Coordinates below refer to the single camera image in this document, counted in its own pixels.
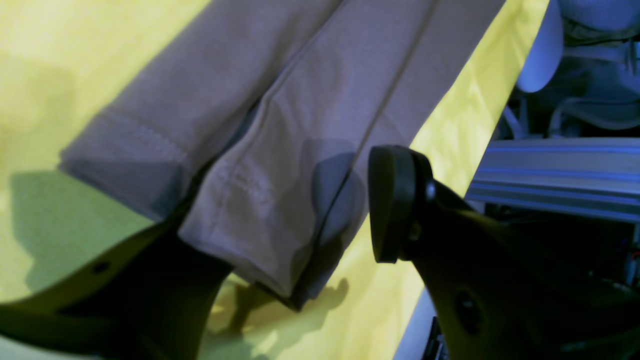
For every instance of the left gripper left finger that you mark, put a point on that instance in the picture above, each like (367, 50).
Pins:
(147, 298)

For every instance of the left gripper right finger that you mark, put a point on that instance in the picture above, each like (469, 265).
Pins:
(497, 294)

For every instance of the brown T-shirt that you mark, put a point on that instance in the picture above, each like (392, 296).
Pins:
(280, 101)

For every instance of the yellow table cloth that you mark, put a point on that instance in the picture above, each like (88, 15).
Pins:
(62, 60)

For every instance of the aluminium frame rail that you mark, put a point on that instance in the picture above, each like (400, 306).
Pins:
(597, 177)

